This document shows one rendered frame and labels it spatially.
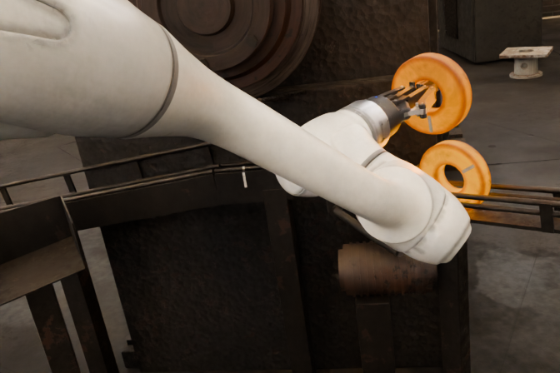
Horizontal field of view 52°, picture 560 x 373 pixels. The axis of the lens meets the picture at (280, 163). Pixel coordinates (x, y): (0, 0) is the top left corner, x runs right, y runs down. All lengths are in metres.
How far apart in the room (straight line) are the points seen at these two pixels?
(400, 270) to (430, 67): 0.48
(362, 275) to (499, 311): 0.82
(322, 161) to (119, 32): 0.30
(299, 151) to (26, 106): 0.31
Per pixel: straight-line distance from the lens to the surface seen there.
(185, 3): 1.25
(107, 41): 0.38
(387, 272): 1.33
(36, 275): 1.41
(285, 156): 0.59
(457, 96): 1.09
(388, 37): 1.46
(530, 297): 2.14
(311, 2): 1.30
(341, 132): 0.83
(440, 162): 1.25
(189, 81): 0.46
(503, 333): 1.97
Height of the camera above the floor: 1.20
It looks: 20 degrees down
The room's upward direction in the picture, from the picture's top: 8 degrees counter-clockwise
